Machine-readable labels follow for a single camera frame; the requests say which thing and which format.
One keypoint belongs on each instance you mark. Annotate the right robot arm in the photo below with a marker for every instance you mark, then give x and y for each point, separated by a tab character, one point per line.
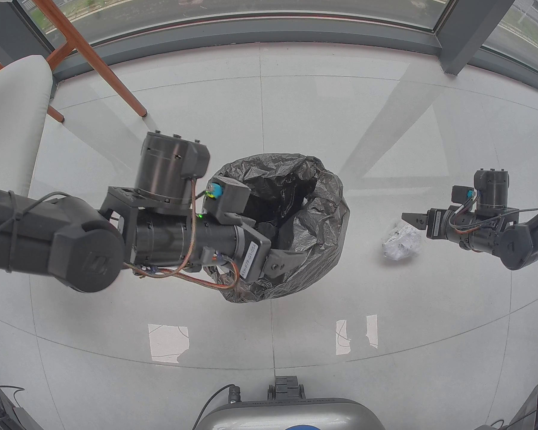
524	240

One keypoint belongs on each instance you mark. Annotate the crumpled white printed wrapper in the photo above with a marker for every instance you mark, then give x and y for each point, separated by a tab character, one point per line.
401	242

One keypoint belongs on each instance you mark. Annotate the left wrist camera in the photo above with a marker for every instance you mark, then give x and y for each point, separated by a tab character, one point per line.
228	197

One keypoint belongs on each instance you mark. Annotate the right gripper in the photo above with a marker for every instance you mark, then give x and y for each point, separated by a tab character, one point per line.
437	223

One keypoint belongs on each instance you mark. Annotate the wooden chair with white cushions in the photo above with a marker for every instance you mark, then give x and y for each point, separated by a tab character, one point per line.
13	105

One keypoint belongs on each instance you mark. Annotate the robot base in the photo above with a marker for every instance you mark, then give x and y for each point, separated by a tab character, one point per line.
291	412

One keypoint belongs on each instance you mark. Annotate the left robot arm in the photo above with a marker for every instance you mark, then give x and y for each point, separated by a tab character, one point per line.
49	235

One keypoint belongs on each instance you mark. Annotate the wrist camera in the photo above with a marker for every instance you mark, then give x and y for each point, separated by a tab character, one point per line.
461	195
228	197

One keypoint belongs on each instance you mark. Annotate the black plastic bag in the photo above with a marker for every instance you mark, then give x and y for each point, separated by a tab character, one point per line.
314	222

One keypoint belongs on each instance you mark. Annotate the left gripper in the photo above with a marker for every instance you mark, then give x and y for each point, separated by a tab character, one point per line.
175	240

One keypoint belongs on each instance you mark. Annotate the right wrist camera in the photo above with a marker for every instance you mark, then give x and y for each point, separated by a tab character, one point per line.
461	195

